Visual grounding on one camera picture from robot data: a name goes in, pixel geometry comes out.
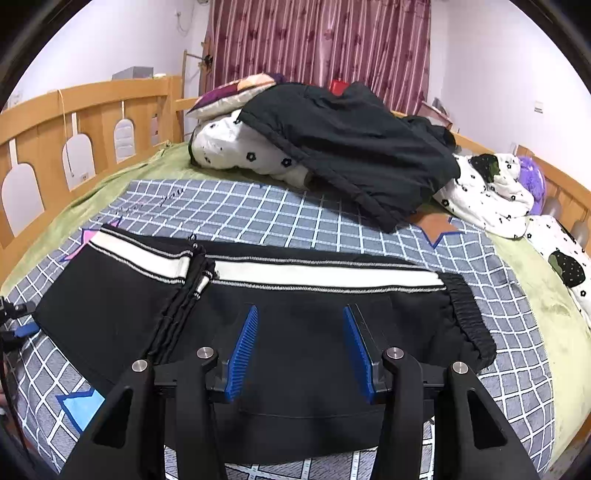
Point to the green fleece blanket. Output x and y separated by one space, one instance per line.
564 331

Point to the purple patterned pillow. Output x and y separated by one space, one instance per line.
232 96

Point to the grey box on shelf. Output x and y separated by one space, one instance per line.
133 72

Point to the purple plush toy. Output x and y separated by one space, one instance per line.
532 178

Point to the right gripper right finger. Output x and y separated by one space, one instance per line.
474 439

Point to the black pants with white stripe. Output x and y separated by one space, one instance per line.
125 296

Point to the white floral pillow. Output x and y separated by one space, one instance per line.
566 257

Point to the grey checkered bed sheet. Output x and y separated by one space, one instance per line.
53 398

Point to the black jacket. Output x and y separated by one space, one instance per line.
351 142

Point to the wooden bed frame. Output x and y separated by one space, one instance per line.
66 141

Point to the maroon striped curtain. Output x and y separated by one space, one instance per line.
382 44

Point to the white floral duvet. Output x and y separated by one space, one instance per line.
487 193

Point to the wooden coat rack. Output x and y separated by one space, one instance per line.
196 64

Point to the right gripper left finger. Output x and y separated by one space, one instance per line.
125 438

